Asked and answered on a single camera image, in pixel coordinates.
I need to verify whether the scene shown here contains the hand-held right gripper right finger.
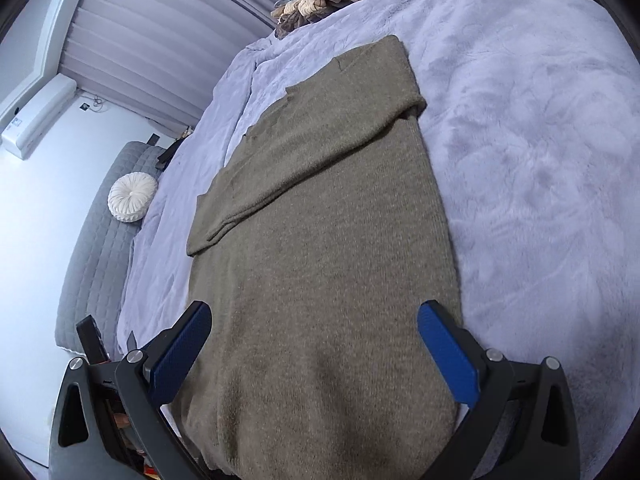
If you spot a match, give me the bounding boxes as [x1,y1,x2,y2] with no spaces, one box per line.
[417,300,581,480]

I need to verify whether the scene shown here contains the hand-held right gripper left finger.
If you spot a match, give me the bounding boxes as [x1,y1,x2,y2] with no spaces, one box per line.
[50,301,213,480]

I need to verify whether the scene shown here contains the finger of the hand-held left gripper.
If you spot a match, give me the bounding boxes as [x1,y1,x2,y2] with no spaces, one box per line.
[75,314,110,363]

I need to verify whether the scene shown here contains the olive brown knit sweater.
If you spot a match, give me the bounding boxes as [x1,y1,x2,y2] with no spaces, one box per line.
[177,35,466,480]

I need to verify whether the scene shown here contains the grey quilted headboard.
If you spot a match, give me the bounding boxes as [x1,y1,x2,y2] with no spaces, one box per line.
[54,140,168,356]

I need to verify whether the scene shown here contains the round white pleated cushion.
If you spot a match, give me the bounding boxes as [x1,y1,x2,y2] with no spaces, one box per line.
[107,171,159,222]

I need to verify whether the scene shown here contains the flat black object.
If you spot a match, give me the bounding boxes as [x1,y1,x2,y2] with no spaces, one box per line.
[156,135,187,171]

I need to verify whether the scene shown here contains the lavender plush blanket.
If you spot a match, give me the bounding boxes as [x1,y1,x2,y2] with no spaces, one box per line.
[115,0,640,480]

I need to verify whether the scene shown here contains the white air conditioner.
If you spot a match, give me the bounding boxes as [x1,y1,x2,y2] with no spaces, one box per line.
[0,74,78,161]

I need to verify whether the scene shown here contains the pale grey curtains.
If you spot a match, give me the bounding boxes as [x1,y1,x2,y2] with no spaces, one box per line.
[57,0,313,128]

